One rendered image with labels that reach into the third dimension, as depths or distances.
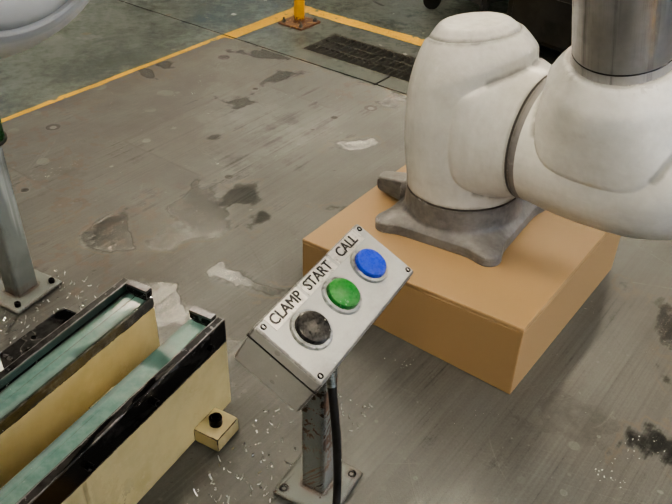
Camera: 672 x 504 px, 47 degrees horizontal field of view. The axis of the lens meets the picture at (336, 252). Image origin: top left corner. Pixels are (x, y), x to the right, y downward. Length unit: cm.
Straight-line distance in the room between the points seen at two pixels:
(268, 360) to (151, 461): 26
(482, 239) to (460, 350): 14
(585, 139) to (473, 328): 26
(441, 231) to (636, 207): 27
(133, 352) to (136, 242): 32
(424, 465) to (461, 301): 19
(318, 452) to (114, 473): 20
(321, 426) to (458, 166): 36
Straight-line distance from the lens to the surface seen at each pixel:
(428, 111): 93
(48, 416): 85
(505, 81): 91
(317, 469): 81
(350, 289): 65
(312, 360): 60
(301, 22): 435
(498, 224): 101
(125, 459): 80
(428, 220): 100
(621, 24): 77
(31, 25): 26
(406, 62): 401
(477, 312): 91
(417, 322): 97
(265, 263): 113
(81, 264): 117
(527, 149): 88
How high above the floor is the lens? 148
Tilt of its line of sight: 36 degrees down
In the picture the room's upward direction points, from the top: 2 degrees clockwise
